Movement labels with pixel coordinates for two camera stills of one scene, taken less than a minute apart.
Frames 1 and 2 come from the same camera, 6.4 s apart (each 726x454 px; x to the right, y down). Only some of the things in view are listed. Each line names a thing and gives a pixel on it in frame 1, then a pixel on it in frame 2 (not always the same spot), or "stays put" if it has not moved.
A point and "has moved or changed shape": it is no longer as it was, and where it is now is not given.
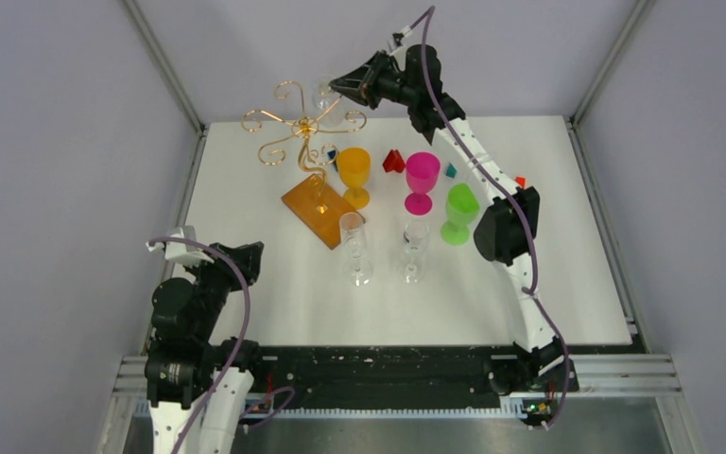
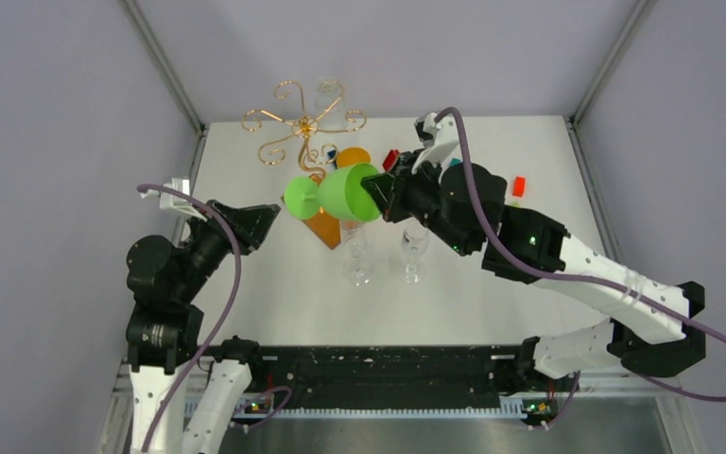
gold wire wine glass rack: x=331 y=218 stays put
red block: x=393 y=161 stays put
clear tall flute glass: x=353 y=226 stays put
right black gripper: x=361 y=85 -> x=392 y=188
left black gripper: x=247 y=255 -> x=250 y=223
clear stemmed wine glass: x=416 y=236 stays put
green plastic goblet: x=462 y=207 has moved or changed shape
